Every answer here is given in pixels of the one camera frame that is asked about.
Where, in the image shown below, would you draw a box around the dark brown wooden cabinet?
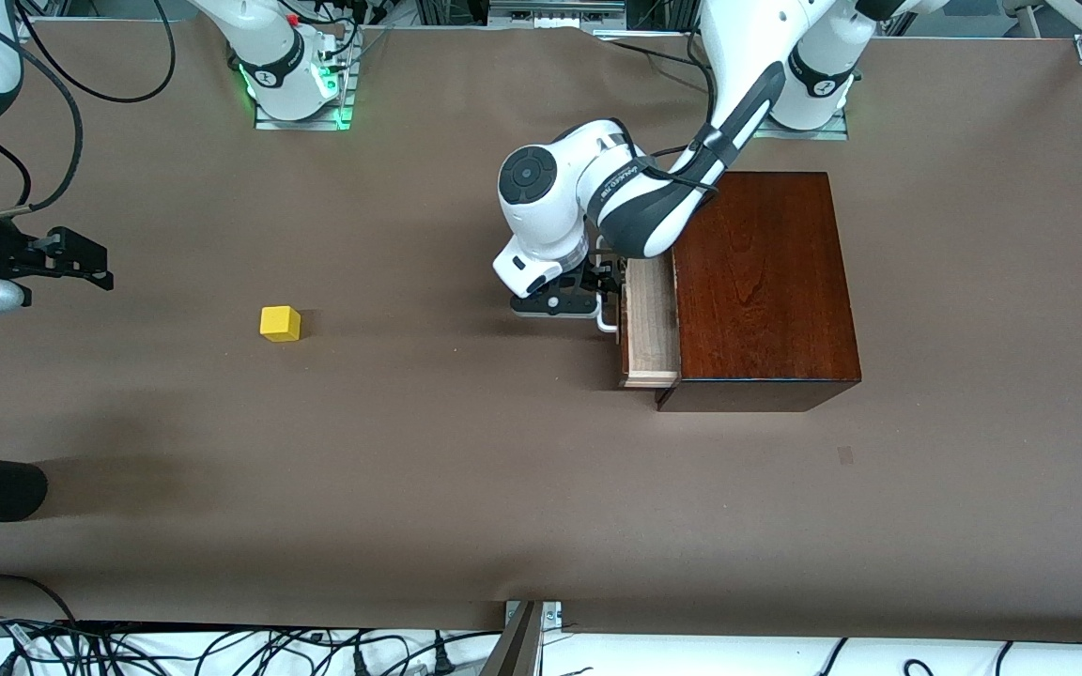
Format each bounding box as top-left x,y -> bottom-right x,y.
658,172 -> 861,412

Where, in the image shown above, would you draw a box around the yellow block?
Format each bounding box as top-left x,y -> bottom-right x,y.
260,306 -> 301,343

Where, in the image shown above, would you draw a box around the black arched floor cable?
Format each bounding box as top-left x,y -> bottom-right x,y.
0,575 -> 77,628

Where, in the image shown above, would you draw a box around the aluminium frame profile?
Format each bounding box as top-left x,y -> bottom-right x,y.
489,0 -> 626,29

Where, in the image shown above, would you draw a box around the light wood drawer white handle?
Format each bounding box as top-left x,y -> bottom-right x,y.
597,253 -> 683,389

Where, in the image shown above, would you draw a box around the black cable on table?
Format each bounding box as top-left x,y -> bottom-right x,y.
611,39 -> 713,74

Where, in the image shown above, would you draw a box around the brown table cover sheet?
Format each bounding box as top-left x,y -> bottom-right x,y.
0,21 -> 1082,632

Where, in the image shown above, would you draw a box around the dark grey bar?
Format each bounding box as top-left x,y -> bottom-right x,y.
480,601 -> 544,676

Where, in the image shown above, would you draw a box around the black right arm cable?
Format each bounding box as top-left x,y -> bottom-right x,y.
0,38 -> 84,219

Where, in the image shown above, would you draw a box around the black looping cable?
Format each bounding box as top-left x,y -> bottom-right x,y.
20,0 -> 176,104

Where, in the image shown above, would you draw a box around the silver clamp bracket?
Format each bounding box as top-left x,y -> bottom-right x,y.
503,601 -> 563,632

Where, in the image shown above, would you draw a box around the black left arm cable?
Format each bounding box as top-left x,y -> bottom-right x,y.
626,56 -> 725,193

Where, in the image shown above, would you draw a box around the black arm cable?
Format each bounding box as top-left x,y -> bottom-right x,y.
0,38 -> 84,219
626,56 -> 725,193

